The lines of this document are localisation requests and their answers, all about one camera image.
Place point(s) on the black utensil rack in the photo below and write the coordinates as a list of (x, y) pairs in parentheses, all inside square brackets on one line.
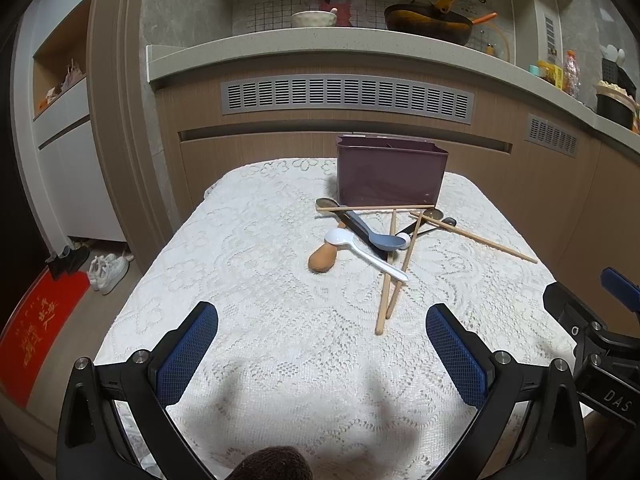
[(613, 59)]

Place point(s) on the small grey vent grille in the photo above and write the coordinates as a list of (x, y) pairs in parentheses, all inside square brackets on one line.
[(548, 135)]

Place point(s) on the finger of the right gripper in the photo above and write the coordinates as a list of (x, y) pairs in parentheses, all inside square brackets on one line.
[(625, 291), (568, 310)]

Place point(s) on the wooden rice spoon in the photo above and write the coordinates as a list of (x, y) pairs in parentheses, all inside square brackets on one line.
[(323, 258)]

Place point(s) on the white plastic spoon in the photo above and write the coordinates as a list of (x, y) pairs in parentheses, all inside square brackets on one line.
[(343, 238)]

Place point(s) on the blue grey plastic spoon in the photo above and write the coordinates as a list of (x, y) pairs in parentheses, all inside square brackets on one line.
[(389, 243)]

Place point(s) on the left hand in knit glove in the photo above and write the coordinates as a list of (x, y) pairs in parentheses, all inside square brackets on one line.
[(275, 463)]

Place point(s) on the white ceramic bowl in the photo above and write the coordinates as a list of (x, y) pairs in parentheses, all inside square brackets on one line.
[(314, 18)]

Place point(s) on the black round container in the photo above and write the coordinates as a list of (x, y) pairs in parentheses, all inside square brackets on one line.
[(614, 103)]

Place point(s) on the wooden chopstick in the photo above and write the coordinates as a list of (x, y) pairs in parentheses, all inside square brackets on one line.
[(394, 298), (373, 208), (481, 240), (385, 294)]

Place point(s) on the orange capped bottle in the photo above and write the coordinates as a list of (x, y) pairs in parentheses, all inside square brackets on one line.
[(571, 75)]

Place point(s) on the purple utensil holder box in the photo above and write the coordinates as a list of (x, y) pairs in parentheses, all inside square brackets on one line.
[(388, 170)]

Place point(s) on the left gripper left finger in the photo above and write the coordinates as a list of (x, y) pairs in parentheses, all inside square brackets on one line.
[(92, 441)]

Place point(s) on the red door mat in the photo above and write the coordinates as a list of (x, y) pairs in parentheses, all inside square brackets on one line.
[(33, 327)]

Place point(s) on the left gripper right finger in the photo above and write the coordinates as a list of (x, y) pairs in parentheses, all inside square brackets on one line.
[(551, 443)]

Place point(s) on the black orange frying pan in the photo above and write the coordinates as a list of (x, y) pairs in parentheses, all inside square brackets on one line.
[(433, 20)]

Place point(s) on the black handled steel spoon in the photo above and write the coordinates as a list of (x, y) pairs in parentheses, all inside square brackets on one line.
[(354, 223), (433, 213)]

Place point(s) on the white sneakers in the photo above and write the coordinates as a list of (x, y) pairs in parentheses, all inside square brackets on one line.
[(106, 271)]

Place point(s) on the small black metal spoon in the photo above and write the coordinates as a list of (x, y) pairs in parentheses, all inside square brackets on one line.
[(430, 229)]

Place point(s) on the grey kitchen countertop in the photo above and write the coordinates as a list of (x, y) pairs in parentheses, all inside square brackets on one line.
[(162, 62)]

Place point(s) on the white lace tablecloth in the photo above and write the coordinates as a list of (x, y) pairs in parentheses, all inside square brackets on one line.
[(296, 360)]

